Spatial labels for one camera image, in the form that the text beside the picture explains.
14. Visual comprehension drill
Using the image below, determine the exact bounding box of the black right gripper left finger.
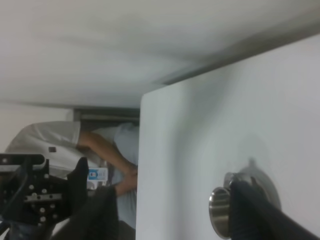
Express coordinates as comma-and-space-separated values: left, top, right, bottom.
52, 157, 119, 240

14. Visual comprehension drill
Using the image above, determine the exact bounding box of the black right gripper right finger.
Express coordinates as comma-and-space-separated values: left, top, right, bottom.
228, 179, 319, 240

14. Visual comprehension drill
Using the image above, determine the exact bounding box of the stainless steel teapot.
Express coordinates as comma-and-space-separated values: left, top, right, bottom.
208, 158, 282, 240

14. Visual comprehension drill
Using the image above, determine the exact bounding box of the blue white badge card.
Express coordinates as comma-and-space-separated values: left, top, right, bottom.
87, 167, 108, 182

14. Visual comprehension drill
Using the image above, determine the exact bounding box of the person in white shirt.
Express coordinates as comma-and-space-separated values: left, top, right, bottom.
5, 121, 140, 229

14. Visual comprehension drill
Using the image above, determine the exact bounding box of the black metal bracket mount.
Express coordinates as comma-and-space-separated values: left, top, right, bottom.
0, 153, 72, 226

